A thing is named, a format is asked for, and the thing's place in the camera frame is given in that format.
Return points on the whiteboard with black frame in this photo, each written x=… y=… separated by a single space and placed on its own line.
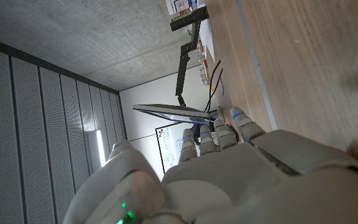
x=168 y=146

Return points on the white canister with printed label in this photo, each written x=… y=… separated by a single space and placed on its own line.
x=179 y=5

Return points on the flat computer monitor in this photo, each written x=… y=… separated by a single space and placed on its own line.
x=172 y=111

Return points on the clear glass jar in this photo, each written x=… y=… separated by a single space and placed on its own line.
x=204 y=77

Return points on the white paper sheet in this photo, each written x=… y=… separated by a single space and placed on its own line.
x=207 y=37

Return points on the amber glass jar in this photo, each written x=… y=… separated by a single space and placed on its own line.
x=204 y=63

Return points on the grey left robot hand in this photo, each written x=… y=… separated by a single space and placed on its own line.
x=244 y=186

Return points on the purple sticky note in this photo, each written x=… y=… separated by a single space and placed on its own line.
x=222 y=87

